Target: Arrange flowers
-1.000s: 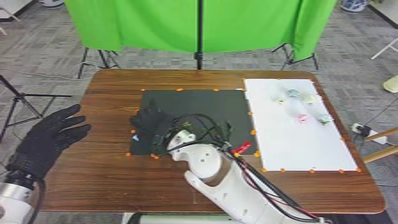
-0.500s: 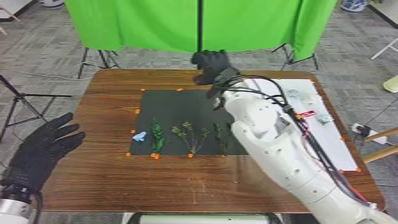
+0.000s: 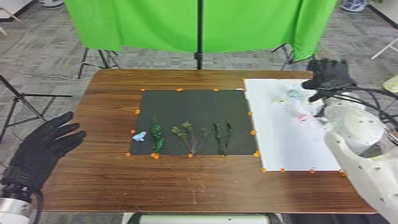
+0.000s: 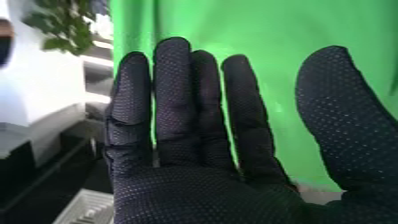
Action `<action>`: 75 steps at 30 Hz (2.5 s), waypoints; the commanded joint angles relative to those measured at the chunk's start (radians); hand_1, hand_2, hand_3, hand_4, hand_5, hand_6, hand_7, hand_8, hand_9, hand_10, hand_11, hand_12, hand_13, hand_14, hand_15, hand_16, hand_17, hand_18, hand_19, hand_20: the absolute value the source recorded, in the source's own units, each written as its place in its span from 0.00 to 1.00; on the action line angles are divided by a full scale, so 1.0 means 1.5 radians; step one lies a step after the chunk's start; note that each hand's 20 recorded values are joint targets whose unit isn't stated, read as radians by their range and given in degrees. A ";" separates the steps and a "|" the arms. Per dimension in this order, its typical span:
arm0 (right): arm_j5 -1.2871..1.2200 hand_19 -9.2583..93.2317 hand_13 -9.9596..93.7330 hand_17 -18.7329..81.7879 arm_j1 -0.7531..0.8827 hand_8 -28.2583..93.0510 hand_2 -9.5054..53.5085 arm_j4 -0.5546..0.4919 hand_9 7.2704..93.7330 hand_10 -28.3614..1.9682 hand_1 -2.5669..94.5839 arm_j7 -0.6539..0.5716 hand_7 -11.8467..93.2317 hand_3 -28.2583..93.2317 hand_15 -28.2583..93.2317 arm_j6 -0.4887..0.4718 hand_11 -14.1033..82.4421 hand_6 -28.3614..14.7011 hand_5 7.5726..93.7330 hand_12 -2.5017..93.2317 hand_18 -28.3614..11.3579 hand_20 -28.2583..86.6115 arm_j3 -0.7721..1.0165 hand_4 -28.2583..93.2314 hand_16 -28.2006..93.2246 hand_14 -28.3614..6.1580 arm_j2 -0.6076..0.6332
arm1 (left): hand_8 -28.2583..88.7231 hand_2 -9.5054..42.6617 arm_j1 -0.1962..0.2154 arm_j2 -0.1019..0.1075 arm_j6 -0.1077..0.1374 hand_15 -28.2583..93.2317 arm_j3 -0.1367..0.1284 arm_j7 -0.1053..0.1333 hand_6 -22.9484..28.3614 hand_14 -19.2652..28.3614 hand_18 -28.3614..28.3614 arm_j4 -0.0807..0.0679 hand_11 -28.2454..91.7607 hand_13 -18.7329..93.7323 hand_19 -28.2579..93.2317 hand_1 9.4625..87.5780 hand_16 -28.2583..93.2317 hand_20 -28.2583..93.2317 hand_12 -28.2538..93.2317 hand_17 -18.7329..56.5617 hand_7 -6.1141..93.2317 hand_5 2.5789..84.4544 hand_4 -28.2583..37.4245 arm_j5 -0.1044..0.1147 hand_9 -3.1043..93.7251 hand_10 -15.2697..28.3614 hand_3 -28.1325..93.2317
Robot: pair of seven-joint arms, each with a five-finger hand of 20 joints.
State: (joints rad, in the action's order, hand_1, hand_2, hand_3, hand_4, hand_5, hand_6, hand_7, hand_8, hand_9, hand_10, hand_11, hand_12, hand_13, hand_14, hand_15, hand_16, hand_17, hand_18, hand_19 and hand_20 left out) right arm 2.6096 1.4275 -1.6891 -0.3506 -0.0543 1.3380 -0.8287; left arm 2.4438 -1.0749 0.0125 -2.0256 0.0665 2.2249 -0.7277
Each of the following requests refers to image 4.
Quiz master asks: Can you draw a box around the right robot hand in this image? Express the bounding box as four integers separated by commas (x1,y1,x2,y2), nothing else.
104,36,398,224

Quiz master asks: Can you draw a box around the green potted plant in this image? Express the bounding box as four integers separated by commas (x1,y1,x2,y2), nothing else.
22,0,113,57

